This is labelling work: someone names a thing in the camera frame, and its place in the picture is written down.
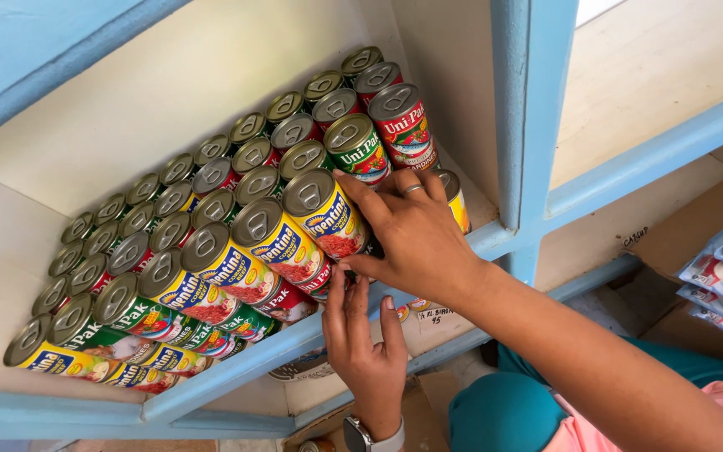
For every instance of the handwritten cardboard label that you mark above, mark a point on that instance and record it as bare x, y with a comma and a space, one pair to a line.
440, 320

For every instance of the person's left hand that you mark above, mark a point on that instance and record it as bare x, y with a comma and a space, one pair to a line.
361, 364

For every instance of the brown cardboard box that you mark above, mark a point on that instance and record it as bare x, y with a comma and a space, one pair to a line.
681, 232

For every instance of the grey band wrist watch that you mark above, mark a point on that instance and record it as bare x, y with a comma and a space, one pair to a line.
368, 438

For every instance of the small brown top can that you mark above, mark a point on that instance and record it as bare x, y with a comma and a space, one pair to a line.
317, 446

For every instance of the light blue wooden shelf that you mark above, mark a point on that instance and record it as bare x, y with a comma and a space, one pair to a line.
528, 125

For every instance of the rows of canned goods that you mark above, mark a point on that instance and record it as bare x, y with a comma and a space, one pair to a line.
167, 276

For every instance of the yellow label tin can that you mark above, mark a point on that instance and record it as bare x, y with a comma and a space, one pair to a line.
327, 213

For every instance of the person's right hand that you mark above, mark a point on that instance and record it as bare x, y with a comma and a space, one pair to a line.
424, 245

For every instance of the teal trousers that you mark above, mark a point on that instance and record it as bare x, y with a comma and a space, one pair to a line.
499, 414

